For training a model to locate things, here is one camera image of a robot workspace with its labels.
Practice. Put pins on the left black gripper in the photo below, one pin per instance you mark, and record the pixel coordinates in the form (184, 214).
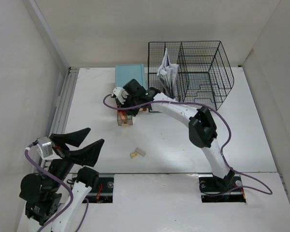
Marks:
(87, 154)

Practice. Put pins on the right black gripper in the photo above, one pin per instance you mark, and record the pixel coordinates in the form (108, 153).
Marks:
(133, 112)

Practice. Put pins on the teal mini drawer cabinet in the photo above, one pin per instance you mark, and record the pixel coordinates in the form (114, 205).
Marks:
(123, 74)

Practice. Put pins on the white paper booklet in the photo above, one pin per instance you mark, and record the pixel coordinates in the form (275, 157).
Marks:
(167, 73)

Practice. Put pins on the small wooden eraser block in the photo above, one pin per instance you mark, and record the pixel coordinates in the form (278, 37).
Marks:
(133, 155)

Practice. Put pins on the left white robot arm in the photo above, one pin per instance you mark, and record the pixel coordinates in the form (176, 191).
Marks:
(64, 179)

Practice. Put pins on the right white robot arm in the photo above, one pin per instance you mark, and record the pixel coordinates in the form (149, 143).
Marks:
(200, 124)

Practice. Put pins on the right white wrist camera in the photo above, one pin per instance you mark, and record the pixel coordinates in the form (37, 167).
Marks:
(120, 94)

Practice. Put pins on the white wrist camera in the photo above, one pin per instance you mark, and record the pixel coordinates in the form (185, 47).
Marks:
(120, 94)
(44, 148)

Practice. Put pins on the aluminium rail frame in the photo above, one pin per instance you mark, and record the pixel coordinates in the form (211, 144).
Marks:
(62, 102)

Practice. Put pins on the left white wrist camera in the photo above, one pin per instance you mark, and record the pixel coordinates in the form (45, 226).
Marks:
(44, 148)

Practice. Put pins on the black wire mesh organizer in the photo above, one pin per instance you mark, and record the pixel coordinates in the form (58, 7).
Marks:
(204, 73)

